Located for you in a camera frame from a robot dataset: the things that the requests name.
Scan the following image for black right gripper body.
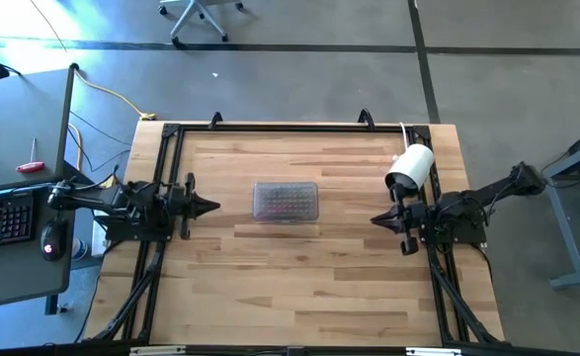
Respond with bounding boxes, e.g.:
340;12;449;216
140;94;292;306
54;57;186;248
389;182;423;257

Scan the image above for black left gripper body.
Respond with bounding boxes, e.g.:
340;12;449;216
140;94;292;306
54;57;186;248
166;172;200;241

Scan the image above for clear plastic supply box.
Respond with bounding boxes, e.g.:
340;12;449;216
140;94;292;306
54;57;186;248
251;180;320;224

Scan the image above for white box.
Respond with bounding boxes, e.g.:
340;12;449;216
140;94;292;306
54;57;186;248
91;210;111;259

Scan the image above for white and blue cup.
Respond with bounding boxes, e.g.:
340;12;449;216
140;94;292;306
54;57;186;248
71;237;90;261

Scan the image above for black computer mouse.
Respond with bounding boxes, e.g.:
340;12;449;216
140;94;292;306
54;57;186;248
39;217;69;263

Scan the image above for office chair base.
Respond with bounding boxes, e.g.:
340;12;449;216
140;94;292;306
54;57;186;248
157;0;246;50

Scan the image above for backlit black keyboard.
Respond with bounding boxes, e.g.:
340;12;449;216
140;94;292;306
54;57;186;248
0;191;37;250

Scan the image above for grey desk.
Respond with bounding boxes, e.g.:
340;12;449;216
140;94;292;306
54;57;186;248
0;67;79;312

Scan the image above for white cylindrical camera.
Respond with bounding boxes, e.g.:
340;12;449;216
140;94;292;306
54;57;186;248
383;143;437;192

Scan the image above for white camera cable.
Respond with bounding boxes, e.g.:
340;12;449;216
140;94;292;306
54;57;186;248
398;122;412;152

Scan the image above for black aluminium table frame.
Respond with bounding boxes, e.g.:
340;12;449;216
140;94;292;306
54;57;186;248
87;121;507;347

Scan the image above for thin black floor cable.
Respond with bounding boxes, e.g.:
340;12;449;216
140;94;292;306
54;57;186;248
66;110;133;174

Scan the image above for silver bracket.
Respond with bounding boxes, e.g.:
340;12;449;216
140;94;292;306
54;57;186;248
129;345;188;356
405;346;463;356

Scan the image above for yellow extension cable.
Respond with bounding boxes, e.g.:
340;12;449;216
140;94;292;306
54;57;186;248
73;68;158;122

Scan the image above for black table edge rail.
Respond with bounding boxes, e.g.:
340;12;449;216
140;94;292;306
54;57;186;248
0;339;580;356

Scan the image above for red-handled screwdriver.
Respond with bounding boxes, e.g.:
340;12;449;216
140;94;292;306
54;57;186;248
14;137;46;175

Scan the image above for grey metal cart frame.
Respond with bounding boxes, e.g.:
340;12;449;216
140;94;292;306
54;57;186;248
540;125;580;292

